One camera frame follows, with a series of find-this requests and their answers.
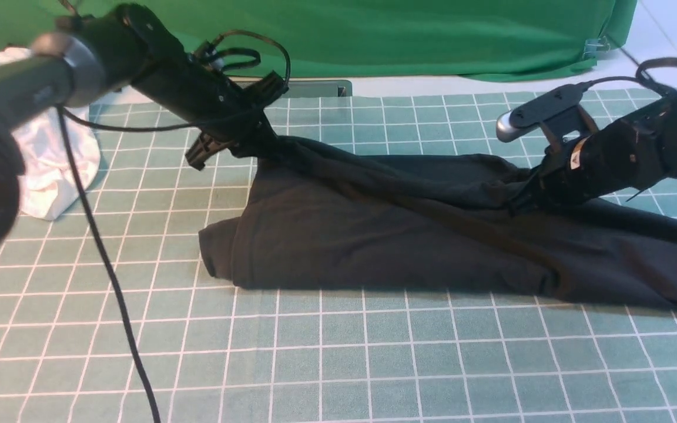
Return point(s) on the green checkered tablecloth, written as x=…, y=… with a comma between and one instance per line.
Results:
x=217, y=354

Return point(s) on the metal binder clip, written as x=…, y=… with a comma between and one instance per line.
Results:
x=596, y=47

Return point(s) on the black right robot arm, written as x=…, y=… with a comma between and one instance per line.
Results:
x=642, y=146

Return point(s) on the white crumpled garment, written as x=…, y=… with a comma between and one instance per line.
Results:
x=39, y=171

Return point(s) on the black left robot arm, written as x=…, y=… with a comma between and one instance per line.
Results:
x=106, y=53

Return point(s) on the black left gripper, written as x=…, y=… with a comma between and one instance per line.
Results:
x=228, y=116

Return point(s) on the dark gray long-sleeve shirt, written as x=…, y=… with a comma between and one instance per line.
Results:
x=318, y=216

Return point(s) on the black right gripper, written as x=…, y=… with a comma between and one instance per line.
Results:
x=562, y=180

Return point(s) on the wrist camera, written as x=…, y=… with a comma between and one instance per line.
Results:
x=557, y=113
x=208, y=57

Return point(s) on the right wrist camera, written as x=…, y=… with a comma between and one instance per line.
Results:
x=557, y=113

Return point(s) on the green backdrop cloth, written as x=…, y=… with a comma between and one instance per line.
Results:
x=498, y=41

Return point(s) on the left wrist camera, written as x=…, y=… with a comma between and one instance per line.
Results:
x=208, y=57

